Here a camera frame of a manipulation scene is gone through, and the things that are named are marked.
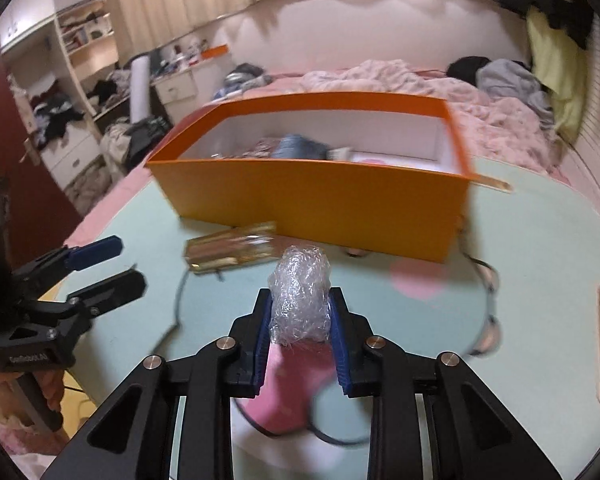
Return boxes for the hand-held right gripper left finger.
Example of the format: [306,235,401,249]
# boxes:
[40,287,273,480]

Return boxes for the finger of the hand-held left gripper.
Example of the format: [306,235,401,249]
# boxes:
[32,267,147,318]
[12,235,124,286]

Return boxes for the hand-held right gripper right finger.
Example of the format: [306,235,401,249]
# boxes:
[330,286,563,480]

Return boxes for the bubble wrap bundle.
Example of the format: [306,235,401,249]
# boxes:
[267,246,332,347]

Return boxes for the orange cardboard box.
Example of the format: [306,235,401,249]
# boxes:
[145,91,481,264]

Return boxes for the blue denim pouch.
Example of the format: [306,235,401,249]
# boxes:
[269,134,331,161]

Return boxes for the person's left hand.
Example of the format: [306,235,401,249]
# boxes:
[0,367,65,433]

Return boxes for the pink bed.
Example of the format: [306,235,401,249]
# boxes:
[62,67,581,241]

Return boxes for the white shelf unit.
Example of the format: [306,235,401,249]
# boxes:
[2,0,131,188]

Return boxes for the white crumpled cloth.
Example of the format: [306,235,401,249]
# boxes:
[100,117,136,161]

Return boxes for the black bag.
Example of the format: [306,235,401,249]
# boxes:
[127,116,173,158]

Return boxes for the pile of dark clothes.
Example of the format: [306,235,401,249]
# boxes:
[30,95,88,148]

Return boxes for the dark red door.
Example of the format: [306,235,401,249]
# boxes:
[0,47,83,241]

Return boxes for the black clothes heap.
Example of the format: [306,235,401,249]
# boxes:
[87,67,133,106]

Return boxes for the white paper roll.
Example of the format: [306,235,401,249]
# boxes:
[130,57,153,123]

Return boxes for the white nightstand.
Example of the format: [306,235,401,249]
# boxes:
[152,69,201,106]

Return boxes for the group of small bottles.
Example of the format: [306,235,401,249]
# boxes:
[155,37,206,68]

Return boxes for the pile of crumpled clothes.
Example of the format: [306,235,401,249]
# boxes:
[215,62,273,98]

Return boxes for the white upper cabinet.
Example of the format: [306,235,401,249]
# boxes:
[0,0,56,51]

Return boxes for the beige curtain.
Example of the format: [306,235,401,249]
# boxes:
[102,0,491,66]

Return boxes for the floral pink blanket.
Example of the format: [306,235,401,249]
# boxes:
[300,58,563,171]

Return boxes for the black clothing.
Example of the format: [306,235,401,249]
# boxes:
[446,56,493,83]

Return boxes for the grey clothing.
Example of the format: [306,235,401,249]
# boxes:
[475,58,556,121]

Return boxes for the yellow-green cloth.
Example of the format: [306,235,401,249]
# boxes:
[525,6,588,143]

